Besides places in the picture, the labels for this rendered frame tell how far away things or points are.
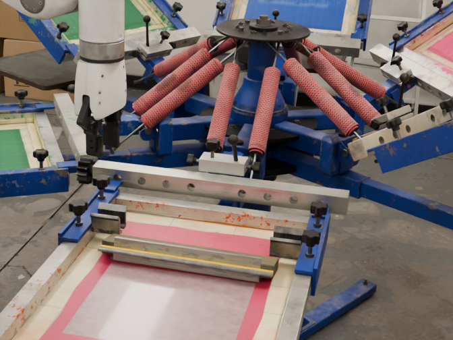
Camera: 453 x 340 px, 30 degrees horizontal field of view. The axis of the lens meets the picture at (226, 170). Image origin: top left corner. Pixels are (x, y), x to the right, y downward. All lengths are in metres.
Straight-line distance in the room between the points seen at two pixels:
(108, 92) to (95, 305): 0.56
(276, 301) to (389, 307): 1.94
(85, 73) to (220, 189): 0.87
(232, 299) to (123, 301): 0.23
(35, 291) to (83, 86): 0.56
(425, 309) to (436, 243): 0.66
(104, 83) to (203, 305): 0.61
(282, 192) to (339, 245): 2.05
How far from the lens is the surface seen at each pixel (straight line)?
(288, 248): 1.97
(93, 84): 1.41
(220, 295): 1.86
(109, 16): 1.40
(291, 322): 1.72
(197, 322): 1.77
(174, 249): 1.94
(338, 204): 2.18
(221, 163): 2.24
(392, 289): 3.90
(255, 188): 2.19
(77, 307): 1.82
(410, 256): 4.21
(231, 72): 2.55
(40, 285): 1.84
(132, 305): 1.82
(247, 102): 2.71
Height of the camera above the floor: 1.91
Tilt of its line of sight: 22 degrees down
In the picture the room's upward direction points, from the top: 3 degrees clockwise
